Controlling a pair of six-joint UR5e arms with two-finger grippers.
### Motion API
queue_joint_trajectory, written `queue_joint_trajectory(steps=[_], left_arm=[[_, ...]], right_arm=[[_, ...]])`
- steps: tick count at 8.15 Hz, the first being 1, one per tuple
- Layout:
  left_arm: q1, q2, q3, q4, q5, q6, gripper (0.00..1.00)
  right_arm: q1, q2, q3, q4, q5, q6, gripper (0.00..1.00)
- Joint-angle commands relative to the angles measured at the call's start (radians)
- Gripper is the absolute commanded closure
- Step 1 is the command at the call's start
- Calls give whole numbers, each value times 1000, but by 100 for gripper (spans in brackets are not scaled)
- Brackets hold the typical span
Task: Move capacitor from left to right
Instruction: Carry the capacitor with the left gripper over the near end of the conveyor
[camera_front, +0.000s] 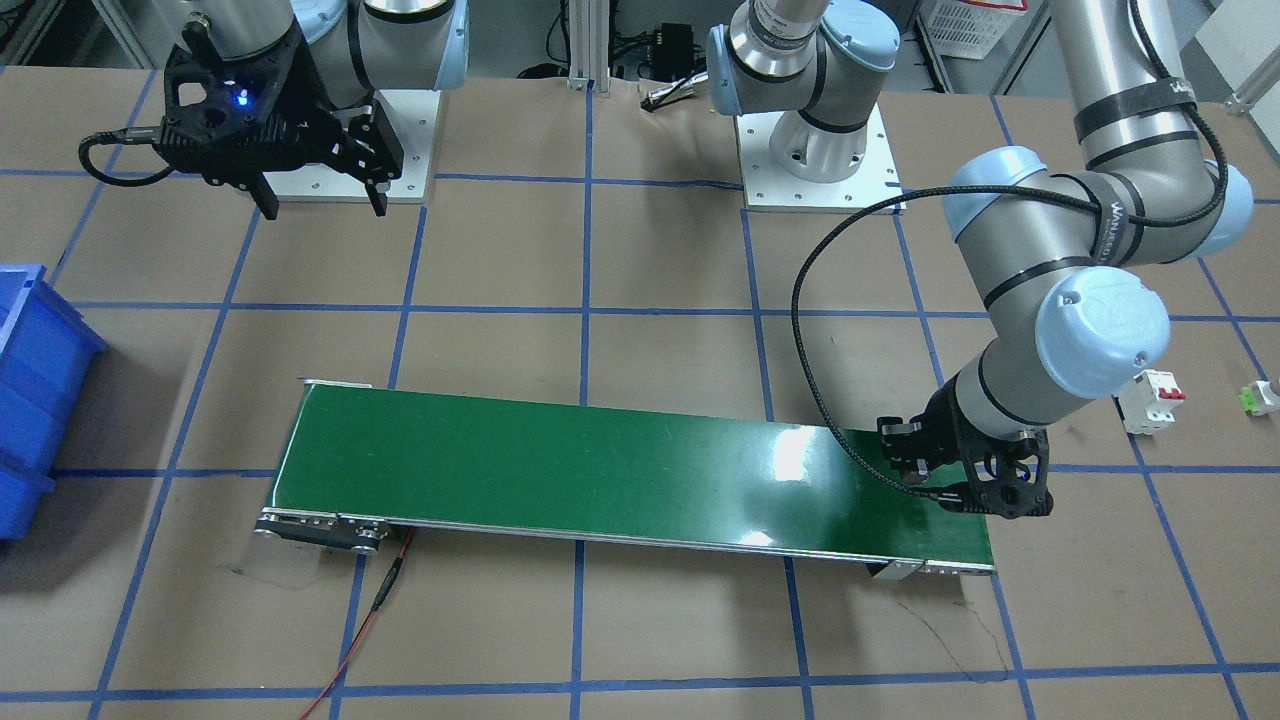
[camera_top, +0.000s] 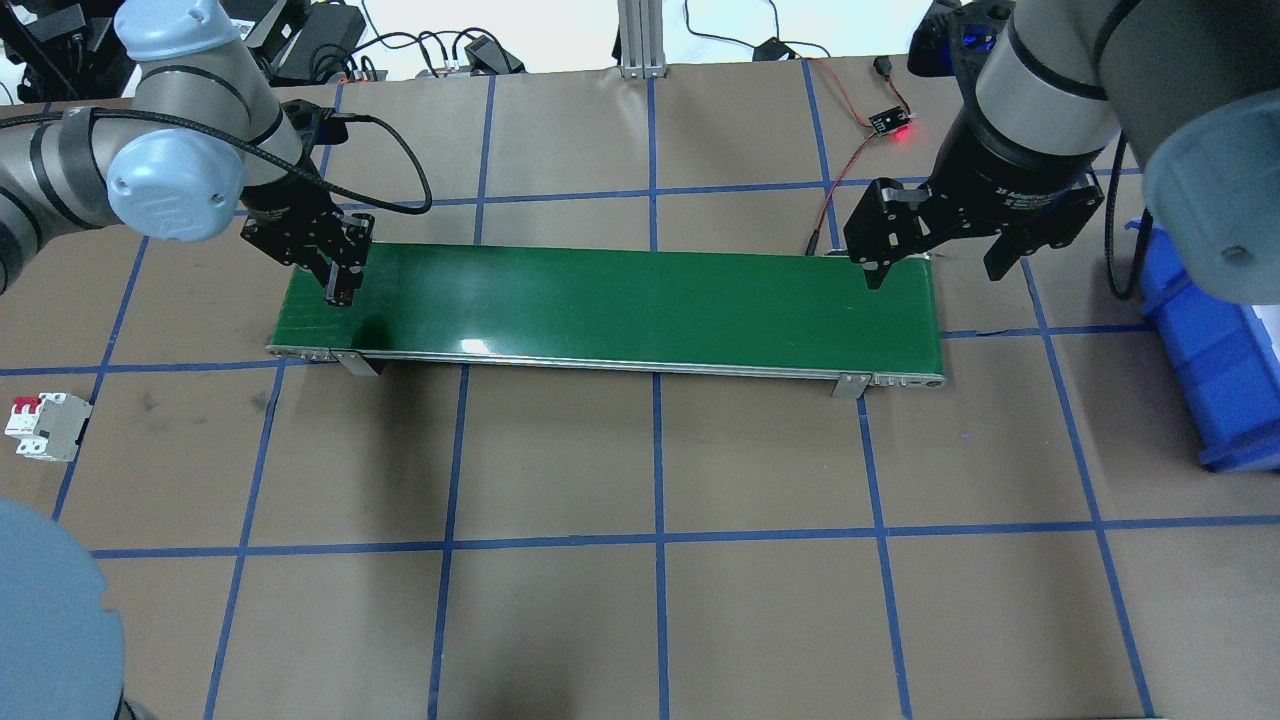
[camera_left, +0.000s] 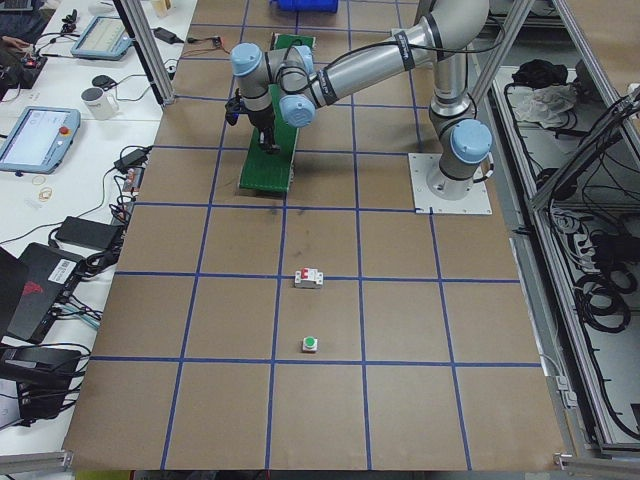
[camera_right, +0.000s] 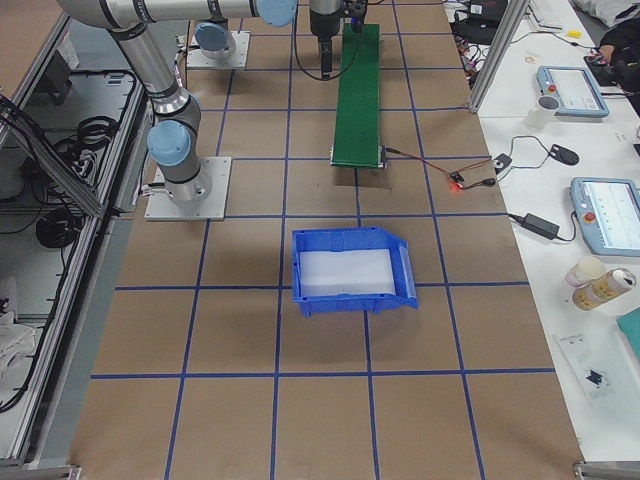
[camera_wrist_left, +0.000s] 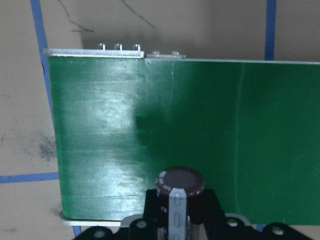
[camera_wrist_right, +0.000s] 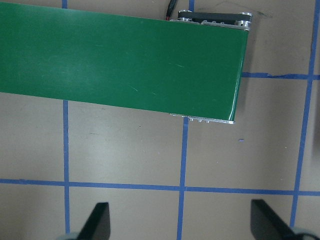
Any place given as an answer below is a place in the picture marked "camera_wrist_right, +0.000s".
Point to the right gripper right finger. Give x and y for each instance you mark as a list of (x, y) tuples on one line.
[(265, 224)]

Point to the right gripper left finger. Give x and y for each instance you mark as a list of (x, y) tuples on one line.
[(98, 225)]

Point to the green conveyor belt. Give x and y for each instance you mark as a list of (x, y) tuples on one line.
[(190, 67)]

